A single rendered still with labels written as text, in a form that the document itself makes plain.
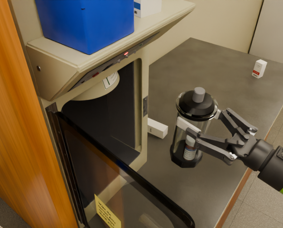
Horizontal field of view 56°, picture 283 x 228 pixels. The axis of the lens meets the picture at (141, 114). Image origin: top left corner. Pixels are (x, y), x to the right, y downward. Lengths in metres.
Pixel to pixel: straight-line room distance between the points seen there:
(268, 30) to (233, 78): 2.15
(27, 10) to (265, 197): 2.00
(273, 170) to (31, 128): 0.50
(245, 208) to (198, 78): 1.05
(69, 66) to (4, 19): 0.10
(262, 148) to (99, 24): 0.46
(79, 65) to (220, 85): 1.10
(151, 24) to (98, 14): 0.13
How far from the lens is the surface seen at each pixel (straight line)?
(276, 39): 3.58
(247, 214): 2.06
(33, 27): 0.44
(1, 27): 0.31
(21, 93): 0.34
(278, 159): 0.66
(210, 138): 0.67
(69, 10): 0.37
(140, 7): 0.49
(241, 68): 1.57
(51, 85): 0.43
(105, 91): 0.62
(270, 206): 2.15
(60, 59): 0.38
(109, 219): 0.56
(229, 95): 1.33
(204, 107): 0.67
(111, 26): 0.39
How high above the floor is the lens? 1.68
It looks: 40 degrees down
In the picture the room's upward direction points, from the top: straight up
